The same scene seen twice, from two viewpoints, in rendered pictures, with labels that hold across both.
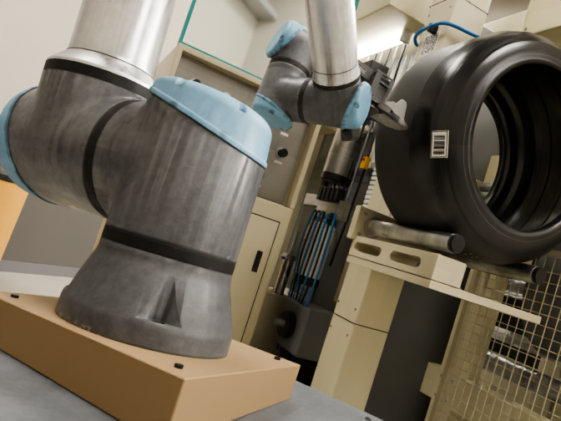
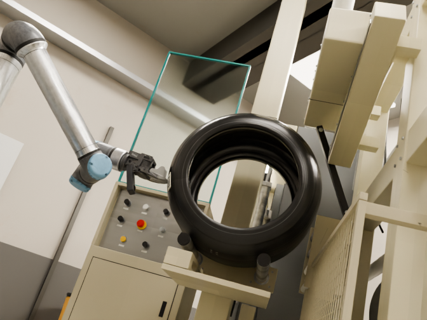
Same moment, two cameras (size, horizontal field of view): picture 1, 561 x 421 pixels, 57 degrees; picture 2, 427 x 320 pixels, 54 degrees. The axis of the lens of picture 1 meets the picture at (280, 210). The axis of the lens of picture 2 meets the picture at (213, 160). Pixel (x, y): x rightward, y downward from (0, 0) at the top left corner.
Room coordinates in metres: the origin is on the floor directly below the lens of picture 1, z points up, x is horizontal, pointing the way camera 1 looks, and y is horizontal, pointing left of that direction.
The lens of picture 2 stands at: (0.00, -1.24, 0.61)
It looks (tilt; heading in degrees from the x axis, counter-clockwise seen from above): 23 degrees up; 35
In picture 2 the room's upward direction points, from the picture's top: 17 degrees clockwise
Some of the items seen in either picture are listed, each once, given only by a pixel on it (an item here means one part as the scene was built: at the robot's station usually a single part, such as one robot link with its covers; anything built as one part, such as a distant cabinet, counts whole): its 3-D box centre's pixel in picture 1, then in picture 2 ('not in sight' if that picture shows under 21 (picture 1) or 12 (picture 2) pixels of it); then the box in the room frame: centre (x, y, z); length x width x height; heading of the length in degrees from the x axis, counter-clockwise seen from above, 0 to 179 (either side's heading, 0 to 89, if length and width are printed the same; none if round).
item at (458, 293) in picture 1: (437, 286); (218, 287); (1.38, -0.46, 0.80); 0.37 x 0.36 x 0.02; 113
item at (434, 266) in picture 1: (401, 258); (185, 267); (1.33, -0.33, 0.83); 0.36 x 0.09 x 0.06; 23
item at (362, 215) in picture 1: (407, 240); (228, 268); (1.54, -0.39, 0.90); 0.40 x 0.03 x 0.10; 113
